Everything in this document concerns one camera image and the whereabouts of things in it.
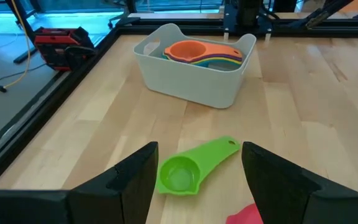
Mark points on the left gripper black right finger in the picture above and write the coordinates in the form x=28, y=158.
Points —
x=278, y=186

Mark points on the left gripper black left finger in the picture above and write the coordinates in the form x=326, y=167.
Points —
x=129, y=186

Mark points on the red measuring cup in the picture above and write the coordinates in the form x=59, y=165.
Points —
x=245, y=216

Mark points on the green measuring cup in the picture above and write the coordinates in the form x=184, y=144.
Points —
x=204, y=158

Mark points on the orange measuring cup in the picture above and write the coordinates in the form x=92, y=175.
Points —
x=219, y=50

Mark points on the grey plastic basket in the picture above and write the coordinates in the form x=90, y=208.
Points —
x=191, y=84

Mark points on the red and black tool case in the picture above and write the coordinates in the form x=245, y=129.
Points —
x=57, y=46

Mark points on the black metal stand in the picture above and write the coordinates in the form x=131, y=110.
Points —
x=20, y=21

